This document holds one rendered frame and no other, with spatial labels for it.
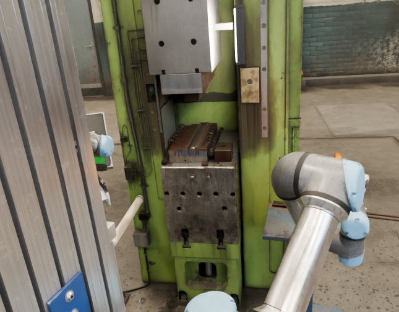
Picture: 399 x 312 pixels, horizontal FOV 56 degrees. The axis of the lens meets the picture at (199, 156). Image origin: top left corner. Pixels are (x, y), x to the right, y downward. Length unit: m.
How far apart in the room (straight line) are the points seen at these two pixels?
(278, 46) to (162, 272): 1.54
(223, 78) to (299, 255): 1.56
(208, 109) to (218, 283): 1.03
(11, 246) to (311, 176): 0.65
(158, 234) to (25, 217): 1.85
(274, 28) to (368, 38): 6.14
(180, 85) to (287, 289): 1.20
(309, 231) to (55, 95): 0.59
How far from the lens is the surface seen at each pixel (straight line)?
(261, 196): 2.13
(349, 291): 2.56
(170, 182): 1.93
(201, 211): 1.97
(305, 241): 0.87
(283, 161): 0.97
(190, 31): 1.77
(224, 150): 1.88
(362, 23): 7.91
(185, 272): 2.24
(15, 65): 0.52
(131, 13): 1.98
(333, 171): 0.92
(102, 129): 1.92
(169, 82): 1.82
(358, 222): 1.20
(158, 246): 2.42
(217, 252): 2.11
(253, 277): 2.44
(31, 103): 0.54
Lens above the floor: 1.66
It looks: 22 degrees down
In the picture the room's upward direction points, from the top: 5 degrees counter-clockwise
